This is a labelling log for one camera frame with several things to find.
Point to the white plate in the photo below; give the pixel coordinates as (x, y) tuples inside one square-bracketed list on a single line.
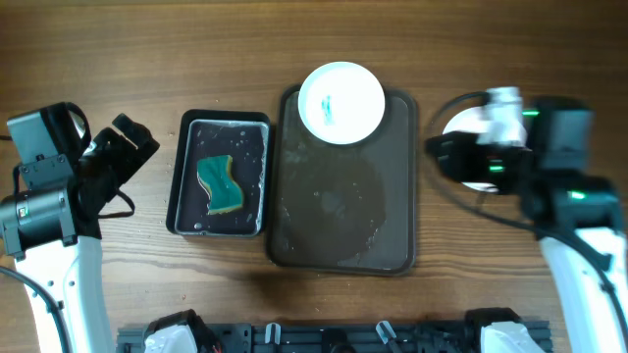
[(471, 120), (341, 103)]

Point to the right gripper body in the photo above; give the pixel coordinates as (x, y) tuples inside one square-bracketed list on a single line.
[(504, 167)]

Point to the white plate top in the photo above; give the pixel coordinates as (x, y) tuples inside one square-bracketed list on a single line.
[(341, 103)]

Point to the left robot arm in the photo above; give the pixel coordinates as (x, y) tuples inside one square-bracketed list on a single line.
[(51, 228)]

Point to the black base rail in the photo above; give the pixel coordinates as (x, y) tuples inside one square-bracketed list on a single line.
[(480, 330)]

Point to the dark brown serving tray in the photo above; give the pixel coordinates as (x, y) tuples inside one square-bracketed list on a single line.
[(345, 208)]

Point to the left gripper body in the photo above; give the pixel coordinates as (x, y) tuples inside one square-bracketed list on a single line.
[(115, 160)]

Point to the black sponge tray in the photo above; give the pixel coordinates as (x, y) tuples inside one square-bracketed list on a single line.
[(246, 136)]

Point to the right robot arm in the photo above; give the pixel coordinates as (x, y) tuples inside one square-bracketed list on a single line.
[(540, 154)]

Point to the green yellow sponge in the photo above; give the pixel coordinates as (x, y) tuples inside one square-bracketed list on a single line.
[(214, 174)]

